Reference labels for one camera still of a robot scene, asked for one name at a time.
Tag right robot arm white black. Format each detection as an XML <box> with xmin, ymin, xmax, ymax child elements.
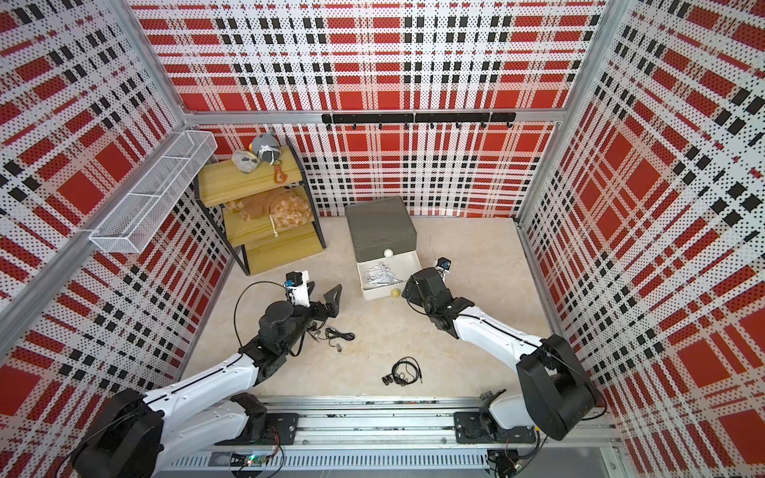
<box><xmin>402</xmin><ymin>267</ymin><xmax>606</xmax><ymax>440</ymax></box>

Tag black earphones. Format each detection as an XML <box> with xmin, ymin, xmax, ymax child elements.
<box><xmin>382</xmin><ymin>357</ymin><xmax>422</xmax><ymax>386</ymax></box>
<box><xmin>325</xmin><ymin>327</ymin><xmax>356</xmax><ymax>353</ymax></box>
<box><xmin>307</xmin><ymin>322</ymin><xmax>327</xmax><ymax>342</ymax></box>

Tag white earphones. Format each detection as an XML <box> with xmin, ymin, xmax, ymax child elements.
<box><xmin>364</xmin><ymin>263</ymin><xmax>402</xmax><ymax>287</ymax></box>

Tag tan plush toy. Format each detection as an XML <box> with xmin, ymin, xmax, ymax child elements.
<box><xmin>225</xmin><ymin>187</ymin><xmax>313</xmax><ymax>232</ymax></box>

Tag black wall hook rail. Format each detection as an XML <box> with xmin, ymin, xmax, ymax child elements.
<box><xmin>321</xmin><ymin>112</ymin><xmax>517</xmax><ymax>127</ymax></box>

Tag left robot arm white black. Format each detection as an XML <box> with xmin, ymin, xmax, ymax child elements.
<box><xmin>65</xmin><ymin>272</ymin><xmax>343</xmax><ymax>477</ymax></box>

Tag white grey cap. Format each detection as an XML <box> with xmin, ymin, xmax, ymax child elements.
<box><xmin>231</xmin><ymin>149</ymin><xmax>261</xmax><ymax>174</ymax></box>

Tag white drawer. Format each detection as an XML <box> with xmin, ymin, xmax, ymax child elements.
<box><xmin>357</xmin><ymin>250</ymin><xmax>422</xmax><ymax>301</ymax></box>

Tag orange small toy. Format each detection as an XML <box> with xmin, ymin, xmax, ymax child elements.
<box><xmin>274</xmin><ymin>165</ymin><xmax>288</xmax><ymax>184</ymax></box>

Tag three-drawer storage cabinet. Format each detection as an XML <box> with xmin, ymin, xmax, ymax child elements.
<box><xmin>345</xmin><ymin>196</ymin><xmax>418</xmax><ymax>263</ymax></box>

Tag green circuit board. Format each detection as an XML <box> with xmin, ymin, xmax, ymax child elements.
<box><xmin>230</xmin><ymin>453</ymin><xmax>270</xmax><ymax>469</ymax></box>

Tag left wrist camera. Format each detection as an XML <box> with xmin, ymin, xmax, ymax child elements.
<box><xmin>284</xmin><ymin>271</ymin><xmax>310</xmax><ymax>308</ymax></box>

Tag grey plush toy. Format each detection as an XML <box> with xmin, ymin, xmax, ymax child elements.
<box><xmin>250</xmin><ymin>133</ymin><xmax>281</xmax><ymax>165</ymax></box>

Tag wooden three-tier shelf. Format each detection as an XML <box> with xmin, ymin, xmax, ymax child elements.
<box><xmin>193</xmin><ymin>135</ymin><xmax>327</xmax><ymax>276</ymax></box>

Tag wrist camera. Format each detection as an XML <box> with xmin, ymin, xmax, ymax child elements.
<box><xmin>434</xmin><ymin>257</ymin><xmax>451</xmax><ymax>276</ymax></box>
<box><xmin>284</xmin><ymin>271</ymin><xmax>310</xmax><ymax>308</ymax></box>

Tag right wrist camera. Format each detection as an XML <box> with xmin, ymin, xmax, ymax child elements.
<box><xmin>434</xmin><ymin>257</ymin><xmax>451</xmax><ymax>276</ymax></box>

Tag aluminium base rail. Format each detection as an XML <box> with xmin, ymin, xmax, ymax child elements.
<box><xmin>157</xmin><ymin>398</ymin><xmax>631</xmax><ymax>477</ymax></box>

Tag white wire mesh basket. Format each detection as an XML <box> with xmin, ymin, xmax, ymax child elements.
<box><xmin>90</xmin><ymin>129</ymin><xmax>216</xmax><ymax>254</ymax></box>

